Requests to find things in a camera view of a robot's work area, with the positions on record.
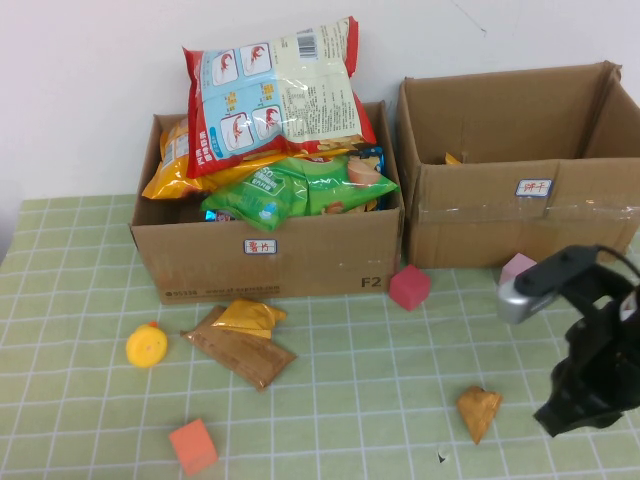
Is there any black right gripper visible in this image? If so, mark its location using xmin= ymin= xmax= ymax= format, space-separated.
xmin=532 ymin=269 xmax=640 ymax=439

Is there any red shrimp snack bag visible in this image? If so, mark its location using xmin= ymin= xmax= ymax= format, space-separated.
xmin=181 ymin=15 xmax=378 ymax=180

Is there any golden triangular snack packet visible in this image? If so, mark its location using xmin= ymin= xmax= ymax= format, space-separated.
xmin=455 ymin=384 xmax=504 ymax=446

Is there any brown flat snack packet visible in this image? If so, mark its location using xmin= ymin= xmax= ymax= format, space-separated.
xmin=179 ymin=305 xmax=298 ymax=393

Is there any small yellow snack packet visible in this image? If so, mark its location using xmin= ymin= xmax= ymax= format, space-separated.
xmin=210 ymin=298 xmax=289 ymax=341

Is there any blue red snack packet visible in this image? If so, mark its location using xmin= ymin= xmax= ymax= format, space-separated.
xmin=0 ymin=194 xmax=640 ymax=480

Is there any pink cube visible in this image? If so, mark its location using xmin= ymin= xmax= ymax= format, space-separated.
xmin=499 ymin=252 xmax=539 ymax=289

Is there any magenta cube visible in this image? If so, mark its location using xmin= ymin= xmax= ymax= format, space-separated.
xmin=388 ymin=263 xmax=432 ymax=312

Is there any clear packing tape strip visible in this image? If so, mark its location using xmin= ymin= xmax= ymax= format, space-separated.
xmin=413 ymin=197 xmax=640 ymax=224

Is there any large taped cardboard box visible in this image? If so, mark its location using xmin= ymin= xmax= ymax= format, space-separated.
xmin=397 ymin=59 xmax=640 ymax=271

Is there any white label on taped box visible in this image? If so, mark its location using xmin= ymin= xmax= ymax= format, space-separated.
xmin=516 ymin=178 xmax=554 ymax=199

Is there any cardboard box printed F2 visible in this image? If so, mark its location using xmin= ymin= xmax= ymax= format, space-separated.
xmin=128 ymin=101 xmax=406 ymax=306

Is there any blue dotted chips bag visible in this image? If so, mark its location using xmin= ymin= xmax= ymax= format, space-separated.
xmin=349 ymin=145 xmax=386 ymax=176

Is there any white label on F2 box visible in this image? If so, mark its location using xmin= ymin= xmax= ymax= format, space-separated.
xmin=243 ymin=238 xmax=279 ymax=256

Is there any green chips bag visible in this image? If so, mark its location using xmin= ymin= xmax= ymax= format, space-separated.
xmin=199 ymin=154 xmax=400 ymax=234

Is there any orange cube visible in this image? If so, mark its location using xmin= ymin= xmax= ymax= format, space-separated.
xmin=168 ymin=418 xmax=220 ymax=477

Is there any yellow duck toy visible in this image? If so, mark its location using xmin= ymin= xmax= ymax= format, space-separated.
xmin=124 ymin=322 xmax=170 ymax=370

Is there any yellow chips bag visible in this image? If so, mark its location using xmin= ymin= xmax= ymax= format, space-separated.
xmin=141 ymin=117 xmax=281 ymax=201

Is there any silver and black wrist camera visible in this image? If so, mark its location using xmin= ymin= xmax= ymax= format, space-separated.
xmin=497 ymin=244 xmax=601 ymax=326

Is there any black camera cable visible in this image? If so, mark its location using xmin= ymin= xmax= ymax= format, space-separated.
xmin=593 ymin=243 xmax=640 ymax=284

